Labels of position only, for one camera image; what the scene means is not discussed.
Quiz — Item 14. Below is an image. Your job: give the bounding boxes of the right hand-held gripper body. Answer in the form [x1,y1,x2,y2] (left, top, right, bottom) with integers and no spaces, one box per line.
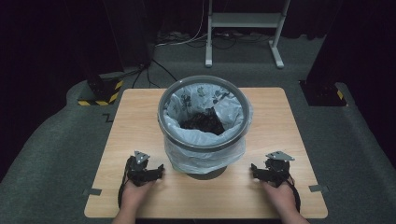
[262,150,295,189]

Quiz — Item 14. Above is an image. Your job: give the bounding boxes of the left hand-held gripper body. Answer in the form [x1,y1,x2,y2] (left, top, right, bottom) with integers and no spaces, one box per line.
[125,150,157,187]

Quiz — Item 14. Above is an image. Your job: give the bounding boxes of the grey plastic bin ring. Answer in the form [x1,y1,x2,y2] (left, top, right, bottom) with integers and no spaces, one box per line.
[157,75,252,153]

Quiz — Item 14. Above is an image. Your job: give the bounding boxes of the grey bin with plastic liner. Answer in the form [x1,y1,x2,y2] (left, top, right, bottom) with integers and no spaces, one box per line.
[163,81,254,175]

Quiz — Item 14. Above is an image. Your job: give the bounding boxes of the dark ribbed bin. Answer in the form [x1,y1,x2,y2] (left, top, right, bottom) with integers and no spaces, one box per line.
[186,165,228,181]

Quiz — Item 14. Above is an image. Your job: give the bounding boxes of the person's left hand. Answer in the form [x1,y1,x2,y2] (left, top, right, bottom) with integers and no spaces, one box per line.
[120,180,156,213]

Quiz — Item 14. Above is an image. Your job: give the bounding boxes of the person's right hand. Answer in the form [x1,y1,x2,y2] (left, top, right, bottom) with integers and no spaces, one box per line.
[262,178,297,216]

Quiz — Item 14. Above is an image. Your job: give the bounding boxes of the grey tape strip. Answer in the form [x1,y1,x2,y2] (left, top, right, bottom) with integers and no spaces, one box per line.
[308,184,330,193]
[82,188,103,197]

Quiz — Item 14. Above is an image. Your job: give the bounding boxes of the dark scraps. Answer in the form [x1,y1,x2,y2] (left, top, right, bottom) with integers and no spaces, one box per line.
[179,111,226,136]

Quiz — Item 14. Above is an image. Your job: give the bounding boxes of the yellow black striped stand base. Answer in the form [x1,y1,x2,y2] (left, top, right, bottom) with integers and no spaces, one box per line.
[299,80,348,107]
[77,72,124,107]

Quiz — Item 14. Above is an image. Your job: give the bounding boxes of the white metal stand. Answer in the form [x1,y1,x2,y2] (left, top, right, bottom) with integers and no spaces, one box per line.
[204,0,292,70]

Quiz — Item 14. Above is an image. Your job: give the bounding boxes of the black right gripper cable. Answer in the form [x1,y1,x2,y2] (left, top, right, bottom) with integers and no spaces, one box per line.
[288,177,302,214]

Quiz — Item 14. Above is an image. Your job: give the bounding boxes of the black floor cable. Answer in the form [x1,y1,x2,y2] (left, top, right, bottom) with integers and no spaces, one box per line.
[132,58,179,90]

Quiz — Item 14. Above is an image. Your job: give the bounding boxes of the white floor cable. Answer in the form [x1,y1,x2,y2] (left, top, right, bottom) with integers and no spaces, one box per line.
[154,0,209,49]

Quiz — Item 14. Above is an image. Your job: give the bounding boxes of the bundle of floor cables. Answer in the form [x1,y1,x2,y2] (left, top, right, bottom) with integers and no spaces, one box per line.
[155,30,276,50]

